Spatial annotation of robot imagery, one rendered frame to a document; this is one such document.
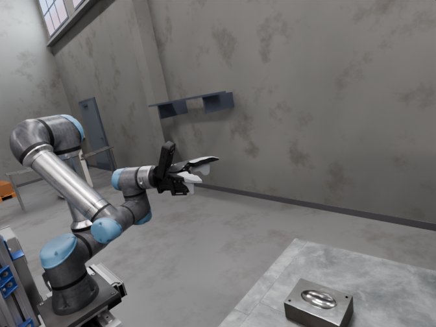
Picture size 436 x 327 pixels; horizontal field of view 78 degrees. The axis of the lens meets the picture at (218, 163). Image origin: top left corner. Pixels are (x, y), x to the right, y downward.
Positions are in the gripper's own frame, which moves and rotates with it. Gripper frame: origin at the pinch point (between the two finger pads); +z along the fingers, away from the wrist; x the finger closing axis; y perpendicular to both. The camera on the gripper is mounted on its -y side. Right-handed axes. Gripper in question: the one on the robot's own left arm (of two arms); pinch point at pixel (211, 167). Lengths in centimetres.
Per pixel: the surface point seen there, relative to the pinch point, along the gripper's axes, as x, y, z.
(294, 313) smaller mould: -3, 63, 16
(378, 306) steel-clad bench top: -14, 68, 46
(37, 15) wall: -670, -259, -757
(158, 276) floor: -100, 161, -132
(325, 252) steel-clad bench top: -47, 72, 28
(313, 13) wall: -271, -46, 33
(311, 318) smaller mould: -1, 61, 23
